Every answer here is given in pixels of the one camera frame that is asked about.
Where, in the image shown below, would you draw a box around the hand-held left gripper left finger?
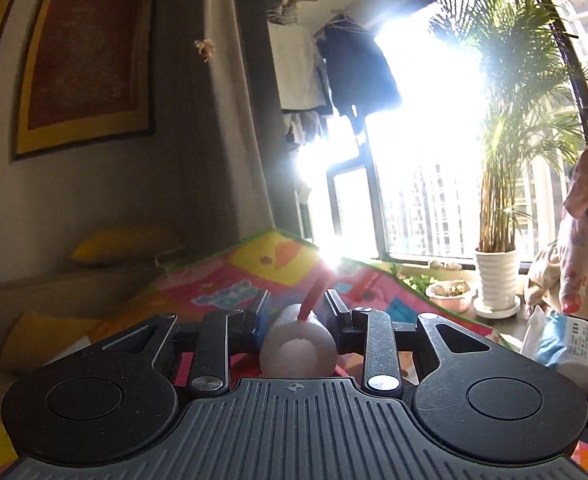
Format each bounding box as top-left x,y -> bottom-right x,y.
48,290 -> 272,395

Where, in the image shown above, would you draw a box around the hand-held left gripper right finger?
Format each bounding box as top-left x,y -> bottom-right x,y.
324,289 -> 540,393

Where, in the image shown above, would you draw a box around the white red foam rocket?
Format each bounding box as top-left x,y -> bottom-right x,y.
259,265 -> 339,378

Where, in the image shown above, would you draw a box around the blue white tissue packet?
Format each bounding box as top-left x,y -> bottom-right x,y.
521,305 -> 588,398

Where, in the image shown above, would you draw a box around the person's right forearm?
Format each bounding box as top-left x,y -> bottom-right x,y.
556,115 -> 588,323

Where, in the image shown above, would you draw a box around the colourful cartoon play mat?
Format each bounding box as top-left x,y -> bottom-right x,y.
0,227 -> 588,480

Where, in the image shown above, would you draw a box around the pink bowl planter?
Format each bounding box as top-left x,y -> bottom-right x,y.
425,280 -> 472,313

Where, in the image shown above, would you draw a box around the beige patterned cloth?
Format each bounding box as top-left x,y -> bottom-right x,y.
524,242 -> 565,306

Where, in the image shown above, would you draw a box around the yellow pillow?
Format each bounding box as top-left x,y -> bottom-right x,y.
1,310 -> 107,375
71,229 -> 181,266

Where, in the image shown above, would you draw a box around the white plant pot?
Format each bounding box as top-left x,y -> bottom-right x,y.
474,247 -> 522,318

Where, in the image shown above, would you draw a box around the grey hanging garments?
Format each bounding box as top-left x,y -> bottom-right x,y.
281,109 -> 327,151

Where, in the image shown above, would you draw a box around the grey curtain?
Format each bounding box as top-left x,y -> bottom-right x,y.
156,0 -> 299,241

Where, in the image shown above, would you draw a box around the green palm plant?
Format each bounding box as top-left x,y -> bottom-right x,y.
429,0 -> 588,256

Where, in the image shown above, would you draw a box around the dark hanging garment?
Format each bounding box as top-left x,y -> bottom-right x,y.
316,15 -> 405,136

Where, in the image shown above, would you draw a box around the white hanging garment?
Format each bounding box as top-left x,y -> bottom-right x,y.
269,22 -> 332,111

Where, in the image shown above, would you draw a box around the bundle of clothes hangers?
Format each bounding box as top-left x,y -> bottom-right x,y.
265,0 -> 319,26

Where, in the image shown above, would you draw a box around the black window frame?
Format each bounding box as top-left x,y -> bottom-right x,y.
324,0 -> 588,271

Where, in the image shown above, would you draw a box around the wide yellow framed wall picture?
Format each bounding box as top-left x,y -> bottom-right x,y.
12,0 -> 159,162

